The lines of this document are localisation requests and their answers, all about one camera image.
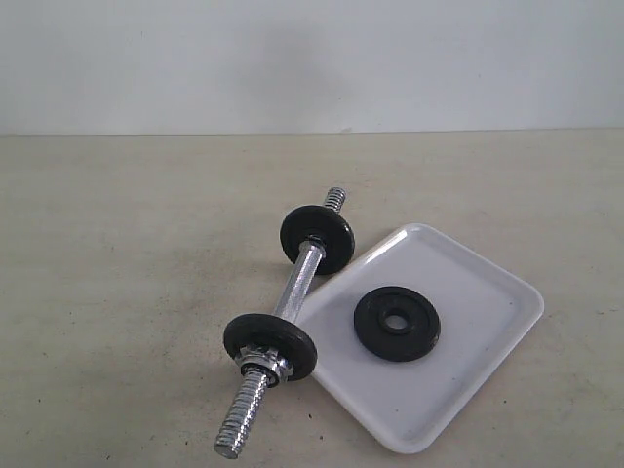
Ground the black weight plate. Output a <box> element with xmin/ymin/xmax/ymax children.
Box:
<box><xmin>223</xmin><ymin>313</ymin><xmax>317</xmax><ymax>381</ymax></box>
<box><xmin>280</xmin><ymin>205</ymin><xmax>355</xmax><ymax>276</ymax></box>
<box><xmin>353</xmin><ymin>286</ymin><xmax>441</xmax><ymax>363</ymax></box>

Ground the chrome threaded dumbbell bar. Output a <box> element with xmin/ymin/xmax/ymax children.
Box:
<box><xmin>214</xmin><ymin>187</ymin><xmax>346</xmax><ymax>459</ymax></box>

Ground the chrome star collar nut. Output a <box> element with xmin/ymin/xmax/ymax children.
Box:
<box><xmin>234</xmin><ymin>344</ymin><xmax>293</xmax><ymax>388</ymax></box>

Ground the white rectangular plastic tray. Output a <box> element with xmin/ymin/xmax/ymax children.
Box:
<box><xmin>297</xmin><ymin>223</ymin><xmax>544</xmax><ymax>454</ymax></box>

